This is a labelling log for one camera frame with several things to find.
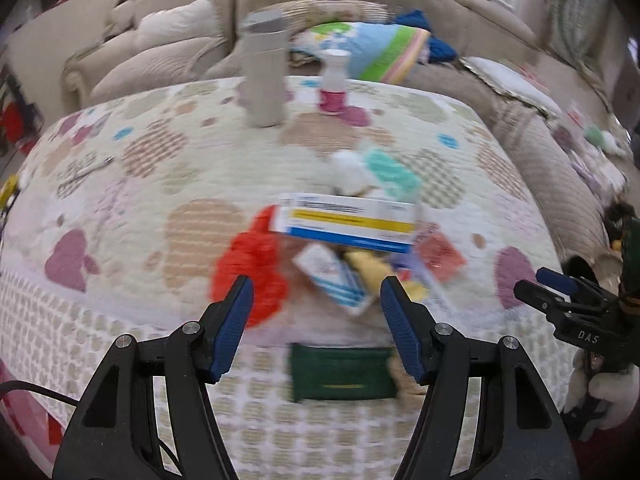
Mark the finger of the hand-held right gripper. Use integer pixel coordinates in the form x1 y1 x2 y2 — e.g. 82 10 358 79
513 280 571 318
535 267 608 306

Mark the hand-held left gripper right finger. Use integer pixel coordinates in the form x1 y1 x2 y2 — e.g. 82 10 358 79
380 275 583 480

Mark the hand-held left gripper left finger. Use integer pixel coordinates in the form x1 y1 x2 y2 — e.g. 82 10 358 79
52 274 256 480

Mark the red bag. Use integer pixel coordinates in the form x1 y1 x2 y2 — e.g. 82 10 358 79
210 205 291 328

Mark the dark green box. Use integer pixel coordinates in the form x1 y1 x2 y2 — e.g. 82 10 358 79
289 342 398 403

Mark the small white blue box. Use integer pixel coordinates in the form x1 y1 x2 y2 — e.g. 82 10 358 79
292 242 376 317

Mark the white yellow blue medicine box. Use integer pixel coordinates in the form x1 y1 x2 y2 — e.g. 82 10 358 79
270 192 420 255

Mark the white tissue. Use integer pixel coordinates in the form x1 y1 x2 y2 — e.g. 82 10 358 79
331 150 368 193

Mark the black hat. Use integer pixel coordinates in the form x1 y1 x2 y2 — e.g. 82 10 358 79
562 255 621 281

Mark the yellow wrapper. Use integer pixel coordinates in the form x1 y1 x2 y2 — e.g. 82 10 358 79
345 250 431 301

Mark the red orange packet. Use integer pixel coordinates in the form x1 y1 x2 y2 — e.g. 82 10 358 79
417 232 466 281

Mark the green plush toy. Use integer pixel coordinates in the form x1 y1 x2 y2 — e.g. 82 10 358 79
585 127 626 156

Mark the teal wipes pack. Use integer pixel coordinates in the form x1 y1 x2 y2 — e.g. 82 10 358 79
362 150 421 201

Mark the patchwork printed quilt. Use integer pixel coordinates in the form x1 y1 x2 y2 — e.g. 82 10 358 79
0 77 601 480

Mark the white pillow gold trim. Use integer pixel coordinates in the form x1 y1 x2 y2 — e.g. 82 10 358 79
462 55 563 118

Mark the pen on table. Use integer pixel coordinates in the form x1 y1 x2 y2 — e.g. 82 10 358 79
62 156 116 186

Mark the grey tumbler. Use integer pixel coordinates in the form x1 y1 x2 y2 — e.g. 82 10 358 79
239 10 292 128

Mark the white bottle pink label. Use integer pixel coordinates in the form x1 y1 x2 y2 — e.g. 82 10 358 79
317 49 351 115

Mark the colourful striped pillow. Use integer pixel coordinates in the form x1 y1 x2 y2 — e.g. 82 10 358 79
292 22 431 86

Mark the blue cloth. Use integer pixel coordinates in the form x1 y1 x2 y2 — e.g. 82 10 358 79
395 9 458 63

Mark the plain white pillow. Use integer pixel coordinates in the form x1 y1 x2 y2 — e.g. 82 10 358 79
135 0 223 51

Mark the floral bolster pillow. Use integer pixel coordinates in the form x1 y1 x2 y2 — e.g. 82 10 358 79
287 0 396 36

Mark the black cable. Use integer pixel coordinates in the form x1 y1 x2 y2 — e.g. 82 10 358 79
0 382 81 406

